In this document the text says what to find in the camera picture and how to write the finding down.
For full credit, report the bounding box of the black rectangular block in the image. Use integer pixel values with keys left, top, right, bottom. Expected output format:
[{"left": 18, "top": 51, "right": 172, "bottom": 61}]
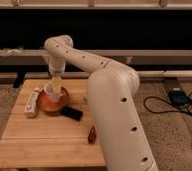
[{"left": 61, "top": 106, "right": 83, "bottom": 121}]

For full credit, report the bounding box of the black power cable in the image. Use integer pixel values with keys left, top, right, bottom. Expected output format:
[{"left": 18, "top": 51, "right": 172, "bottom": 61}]
[{"left": 142, "top": 79, "right": 192, "bottom": 169}]

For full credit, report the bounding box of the orange ceramic bowl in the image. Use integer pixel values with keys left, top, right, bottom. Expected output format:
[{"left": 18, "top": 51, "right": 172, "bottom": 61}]
[{"left": 37, "top": 87, "right": 69, "bottom": 113}]

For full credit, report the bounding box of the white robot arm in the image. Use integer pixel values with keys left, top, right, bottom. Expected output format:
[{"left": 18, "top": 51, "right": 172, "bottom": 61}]
[{"left": 44, "top": 35, "right": 159, "bottom": 171}]

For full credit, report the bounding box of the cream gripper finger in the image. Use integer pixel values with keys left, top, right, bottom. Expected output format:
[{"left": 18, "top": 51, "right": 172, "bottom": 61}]
[{"left": 52, "top": 77, "right": 61, "bottom": 93}]

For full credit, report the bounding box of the blue power adapter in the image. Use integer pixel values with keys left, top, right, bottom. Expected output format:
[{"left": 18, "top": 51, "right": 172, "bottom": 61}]
[{"left": 168, "top": 90, "right": 189, "bottom": 106}]

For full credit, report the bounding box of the metal frame rail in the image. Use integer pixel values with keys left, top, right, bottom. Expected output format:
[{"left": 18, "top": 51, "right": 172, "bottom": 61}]
[{"left": 0, "top": 49, "right": 192, "bottom": 65}]

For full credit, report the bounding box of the dark red oblong object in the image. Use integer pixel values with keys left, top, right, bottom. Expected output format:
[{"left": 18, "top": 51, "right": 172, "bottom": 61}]
[{"left": 88, "top": 127, "right": 97, "bottom": 144}]

